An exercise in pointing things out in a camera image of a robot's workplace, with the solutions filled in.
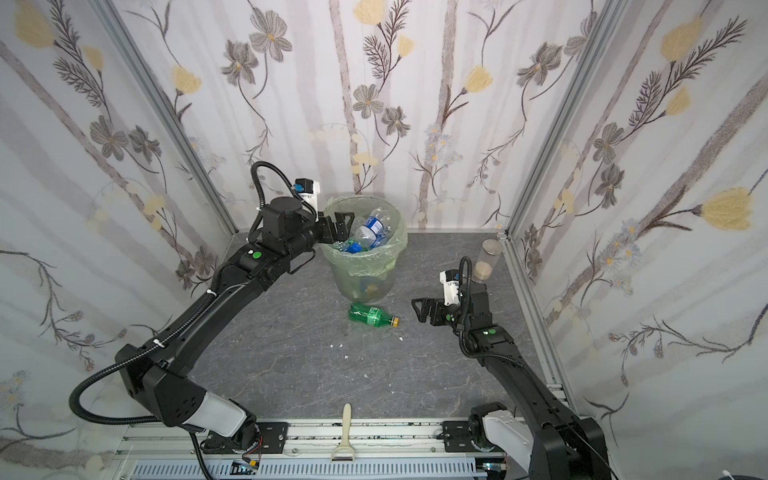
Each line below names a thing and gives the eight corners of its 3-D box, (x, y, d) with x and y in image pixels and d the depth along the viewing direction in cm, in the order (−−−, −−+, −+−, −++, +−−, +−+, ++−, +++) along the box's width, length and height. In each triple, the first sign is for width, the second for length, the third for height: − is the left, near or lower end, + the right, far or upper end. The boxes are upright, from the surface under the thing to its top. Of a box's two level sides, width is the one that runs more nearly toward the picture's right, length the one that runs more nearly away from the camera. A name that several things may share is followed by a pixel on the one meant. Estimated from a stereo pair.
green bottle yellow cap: (348, 319, 97) (347, 311, 93) (356, 306, 100) (355, 298, 96) (392, 338, 93) (393, 331, 89) (399, 324, 96) (400, 317, 92)
